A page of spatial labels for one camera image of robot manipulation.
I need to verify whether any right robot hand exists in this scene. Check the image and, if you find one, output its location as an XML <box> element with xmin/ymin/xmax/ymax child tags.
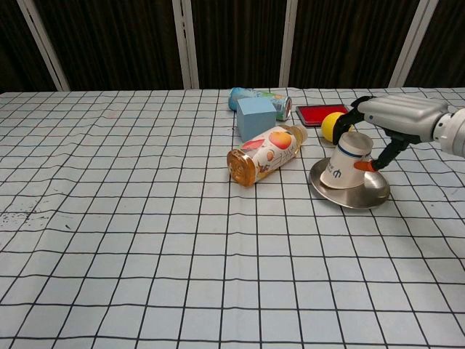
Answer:
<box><xmin>333</xmin><ymin>95</ymin><xmax>451</xmax><ymax>172</ymax></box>

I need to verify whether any white paper cup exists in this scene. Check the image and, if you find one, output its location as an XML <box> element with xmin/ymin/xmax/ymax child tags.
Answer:
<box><xmin>319</xmin><ymin>131</ymin><xmax>374</xmax><ymax>190</ymax></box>

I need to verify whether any silver metal plate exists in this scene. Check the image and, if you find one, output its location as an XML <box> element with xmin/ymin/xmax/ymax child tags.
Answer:
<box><xmin>309</xmin><ymin>156</ymin><xmax>392</xmax><ymax>209</ymax></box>

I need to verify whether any red flat tray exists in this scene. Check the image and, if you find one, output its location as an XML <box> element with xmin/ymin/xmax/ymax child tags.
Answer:
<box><xmin>295</xmin><ymin>103</ymin><xmax>352</xmax><ymax>128</ymax></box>

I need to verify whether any yellow ball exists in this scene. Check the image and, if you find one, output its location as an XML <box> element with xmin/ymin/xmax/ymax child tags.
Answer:
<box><xmin>320</xmin><ymin>112</ymin><xmax>355</xmax><ymax>145</ymax></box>

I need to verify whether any blue green drink can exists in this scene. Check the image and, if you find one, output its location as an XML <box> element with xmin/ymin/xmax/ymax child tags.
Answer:
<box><xmin>228</xmin><ymin>87</ymin><xmax>293</xmax><ymax>121</ymax></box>

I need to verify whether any peach juice bottle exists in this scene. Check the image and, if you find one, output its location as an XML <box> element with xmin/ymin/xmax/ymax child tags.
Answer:
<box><xmin>226</xmin><ymin>124</ymin><xmax>310</xmax><ymax>188</ymax></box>

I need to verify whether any light blue cube box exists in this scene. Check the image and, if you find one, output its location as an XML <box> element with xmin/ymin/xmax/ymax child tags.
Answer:
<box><xmin>236</xmin><ymin>97</ymin><xmax>278</xmax><ymax>142</ymax></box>

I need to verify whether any checkered tablecloth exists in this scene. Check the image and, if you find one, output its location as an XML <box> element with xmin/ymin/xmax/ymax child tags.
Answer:
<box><xmin>0</xmin><ymin>87</ymin><xmax>465</xmax><ymax>349</ymax></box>

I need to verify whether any white frame post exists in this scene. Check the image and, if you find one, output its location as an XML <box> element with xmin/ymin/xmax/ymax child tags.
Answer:
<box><xmin>16</xmin><ymin>0</ymin><xmax>70</xmax><ymax>92</ymax></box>
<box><xmin>279</xmin><ymin>0</ymin><xmax>309</xmax><ymax>88</ymax></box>
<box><xmin>171</xmin><ymin>0</ymin><xmax>200</xmax><ymax>89</ymax></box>
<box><xmin>387</xmin><ymin>0</ymin><xmax>440</xmax><ymax>88</ymax></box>

